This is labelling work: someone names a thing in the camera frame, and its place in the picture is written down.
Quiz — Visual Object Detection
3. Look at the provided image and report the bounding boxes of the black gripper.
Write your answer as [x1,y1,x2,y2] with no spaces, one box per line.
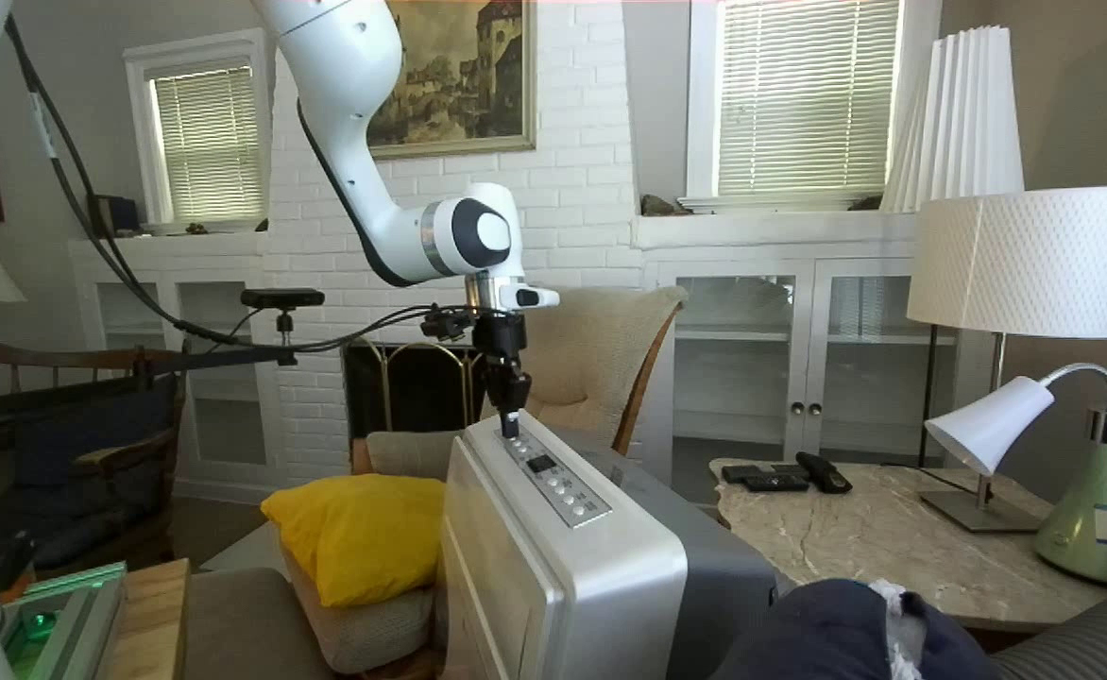
[472,313,533,440]

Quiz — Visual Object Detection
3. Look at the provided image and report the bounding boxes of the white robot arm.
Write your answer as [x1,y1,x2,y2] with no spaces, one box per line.
[0,0,560,440]

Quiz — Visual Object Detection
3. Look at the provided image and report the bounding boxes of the white portable air conditioner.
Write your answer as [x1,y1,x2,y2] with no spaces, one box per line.
[441,412,689,680]

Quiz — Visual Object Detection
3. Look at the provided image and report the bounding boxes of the black fireplace screen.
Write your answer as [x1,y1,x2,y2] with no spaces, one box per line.
[339,339,481,440]

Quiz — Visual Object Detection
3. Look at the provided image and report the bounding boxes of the tan wooden chair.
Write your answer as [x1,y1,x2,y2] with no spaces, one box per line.
[523,289,683,453]

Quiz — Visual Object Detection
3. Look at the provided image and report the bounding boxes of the yellow pillow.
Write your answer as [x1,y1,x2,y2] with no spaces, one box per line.
[259,474,446,610]

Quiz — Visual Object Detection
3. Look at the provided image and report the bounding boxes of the white built-in cabinet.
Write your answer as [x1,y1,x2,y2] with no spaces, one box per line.
[633,211,976,500]

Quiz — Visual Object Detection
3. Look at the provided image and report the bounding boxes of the black remote controls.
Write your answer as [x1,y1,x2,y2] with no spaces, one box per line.
[722,453,851,495]

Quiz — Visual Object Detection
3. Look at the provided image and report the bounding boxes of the framed landscape painting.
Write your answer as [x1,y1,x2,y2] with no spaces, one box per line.
[370,0,538,160]

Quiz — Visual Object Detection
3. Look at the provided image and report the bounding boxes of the dark navy blanket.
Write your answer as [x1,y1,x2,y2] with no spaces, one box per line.
[710,577,997,680]

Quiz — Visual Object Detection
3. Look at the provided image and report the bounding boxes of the white window blinds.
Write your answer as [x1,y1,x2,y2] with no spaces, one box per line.
[719,0,900,201]

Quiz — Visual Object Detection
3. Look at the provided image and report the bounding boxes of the white pleated shade floor lamp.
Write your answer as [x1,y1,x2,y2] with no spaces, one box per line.
[879,24,1026,469]

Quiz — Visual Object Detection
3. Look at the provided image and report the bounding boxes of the white cylinder shade table lamp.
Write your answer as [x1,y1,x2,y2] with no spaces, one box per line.
[908,184,1107,532]

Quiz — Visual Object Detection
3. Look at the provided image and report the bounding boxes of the green white desk lamp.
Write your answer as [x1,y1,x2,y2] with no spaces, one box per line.
[921,361,1107,591]

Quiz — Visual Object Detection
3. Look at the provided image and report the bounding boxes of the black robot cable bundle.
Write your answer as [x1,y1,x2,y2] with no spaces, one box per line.
[0,14,481,361]

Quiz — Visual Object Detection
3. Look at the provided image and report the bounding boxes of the black camera on tripod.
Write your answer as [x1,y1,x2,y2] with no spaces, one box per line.
[242,289,324,339]

